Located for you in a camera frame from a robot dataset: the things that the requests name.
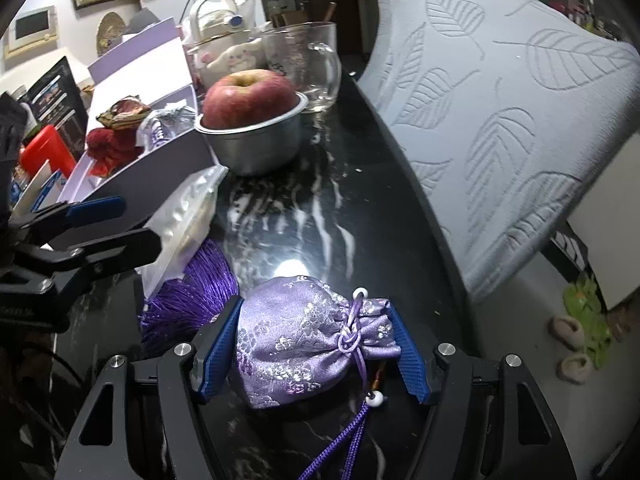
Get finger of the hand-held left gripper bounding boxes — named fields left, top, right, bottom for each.
left=10, top=196, right=126, bottom=249
left=50, top=227, right=164, bottom=287

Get black printed box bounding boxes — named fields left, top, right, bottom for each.
left=25, top=56, right=89, bottom=156

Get gold brown candy wrapper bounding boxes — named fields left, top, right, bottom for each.
left=96, top=97, right=154, bottom=132

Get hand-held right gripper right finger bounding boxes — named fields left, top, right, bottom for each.
left=387, top=304, right=578, bottom=480

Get metal bowl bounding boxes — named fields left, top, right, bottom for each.
left=194, top=91, right=309, bottom=177

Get red fuzzy sock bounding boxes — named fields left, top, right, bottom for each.
left=86, top=127, right=147, bottom=177

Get blue white carton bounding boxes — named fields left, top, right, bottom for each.
left=12, top=160, right=69, bottom=212

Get large leaf pattern cushion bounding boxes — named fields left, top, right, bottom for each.
left=365, top=0, right=640, bottom=304

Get round woven trivet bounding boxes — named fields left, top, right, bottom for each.
left=96, top=12, right=129, bottom=56

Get red apple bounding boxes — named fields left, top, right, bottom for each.
left=201, top=69, right=297, bottom=130

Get beige slipper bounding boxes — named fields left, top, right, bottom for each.
left=557, top=354, right=596, bottom=386
left=547, top=316, right=586, bottom=349

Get glass cup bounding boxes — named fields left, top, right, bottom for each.
left=261, top=22, right=342, bottom=114

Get purple gift box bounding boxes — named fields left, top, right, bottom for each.
left=57, top=17, right=222, bottom=241

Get purple brocade tassel pouch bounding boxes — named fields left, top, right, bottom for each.
left=140, top=239, right=404, bottom=480

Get white character teapot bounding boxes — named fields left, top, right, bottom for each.
left=182, top=0, right=266, bottom=89

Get clear zip bag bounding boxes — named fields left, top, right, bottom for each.
left=142, top=165, right=229, bottom=297

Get white board panel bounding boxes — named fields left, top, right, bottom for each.
left=567, top=132, right=640, bottom=312

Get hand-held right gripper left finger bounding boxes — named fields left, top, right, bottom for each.
left=52, top=296, right=246, bottom=480

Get purple silver snack packet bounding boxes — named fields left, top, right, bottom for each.
left=137, top=102, right=199, bottom=152

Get wall intercom panel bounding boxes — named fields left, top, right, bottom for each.
left=4, top=6, right=59, bottom=59

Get red plastic container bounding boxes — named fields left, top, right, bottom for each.
left=20, top=125, right=77, bottom=179

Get green slippers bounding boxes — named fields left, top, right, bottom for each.
left=562, top=275, right=614, bottom=357

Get black striped box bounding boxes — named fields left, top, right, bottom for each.
left=552, top=232, right=592, bottom=274

